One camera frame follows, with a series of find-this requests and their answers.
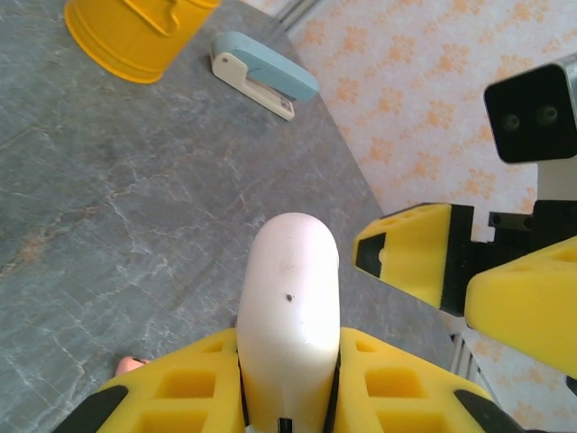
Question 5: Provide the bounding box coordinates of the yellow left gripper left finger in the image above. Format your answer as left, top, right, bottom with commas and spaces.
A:
53, 327, 249, 433

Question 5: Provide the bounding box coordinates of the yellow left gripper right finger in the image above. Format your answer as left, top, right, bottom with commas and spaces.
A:
323, 327, 525, 433

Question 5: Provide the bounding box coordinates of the pink wireless earbud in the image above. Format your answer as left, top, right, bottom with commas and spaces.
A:
114, 355, 151, 377

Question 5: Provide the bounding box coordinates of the white earbud charging case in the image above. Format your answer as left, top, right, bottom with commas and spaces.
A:
234, 212, 342, 433

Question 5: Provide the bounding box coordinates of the blue and cream stapler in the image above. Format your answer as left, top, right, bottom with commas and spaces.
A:
209, 31, 320, 122

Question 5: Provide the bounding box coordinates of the yellow metal pen cup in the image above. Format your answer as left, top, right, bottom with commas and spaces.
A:
64, 0, 222, 85

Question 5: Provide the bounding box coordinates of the aluminium table edge rail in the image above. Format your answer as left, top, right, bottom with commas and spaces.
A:
449, 333, 501, 410

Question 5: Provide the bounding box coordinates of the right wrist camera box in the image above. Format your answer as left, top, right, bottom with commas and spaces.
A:
483, 62, 577, 203

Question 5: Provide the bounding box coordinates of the aluminium frame post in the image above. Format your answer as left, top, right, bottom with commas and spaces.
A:
273, 0, 319, 33

